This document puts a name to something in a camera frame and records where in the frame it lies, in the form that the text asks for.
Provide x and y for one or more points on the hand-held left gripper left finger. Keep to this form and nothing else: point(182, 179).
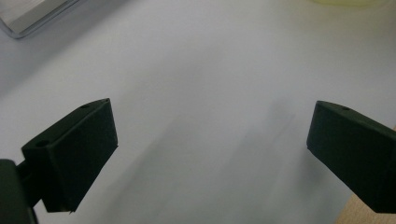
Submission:
point(74, 155)

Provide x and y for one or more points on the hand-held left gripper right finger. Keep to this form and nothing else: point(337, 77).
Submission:
point(355, 152)

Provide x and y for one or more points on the green plastic container lid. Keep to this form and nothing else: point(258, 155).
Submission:
point(348, 2)

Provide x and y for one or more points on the pale board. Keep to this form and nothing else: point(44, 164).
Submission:
point(28, 12)

